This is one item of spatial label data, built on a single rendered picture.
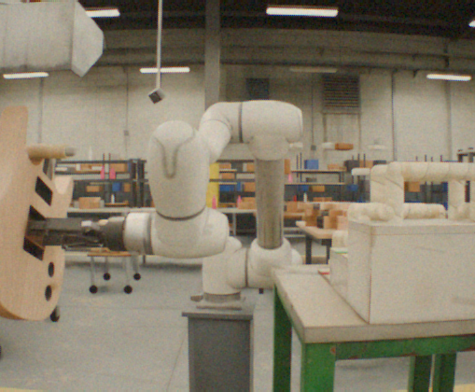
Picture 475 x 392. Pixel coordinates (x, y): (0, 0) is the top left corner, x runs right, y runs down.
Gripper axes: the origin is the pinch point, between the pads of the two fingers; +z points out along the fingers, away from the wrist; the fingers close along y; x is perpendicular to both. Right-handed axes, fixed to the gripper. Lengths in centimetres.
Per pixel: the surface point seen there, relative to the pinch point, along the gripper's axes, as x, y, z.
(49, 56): 26.4, -25.3, -8.3
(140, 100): 719, 886, 228
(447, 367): -31, 51, -112
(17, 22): 33.1, -28.3, -1.1
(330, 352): -25, -7, -59
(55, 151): 17.1, -5.7, -3.5
